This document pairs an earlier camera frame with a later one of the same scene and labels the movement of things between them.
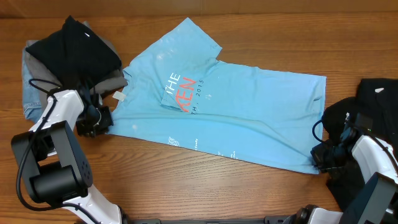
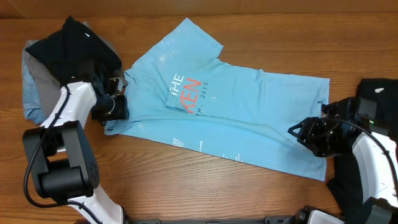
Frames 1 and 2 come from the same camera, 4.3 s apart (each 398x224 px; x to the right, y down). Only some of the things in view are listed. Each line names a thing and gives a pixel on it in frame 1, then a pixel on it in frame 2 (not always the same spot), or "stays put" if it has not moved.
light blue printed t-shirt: x=178 y=92 stays put
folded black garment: x=76 y=54 stays put
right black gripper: x=319 y=154 to x=310 y=126
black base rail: x=270 y=219 stays put
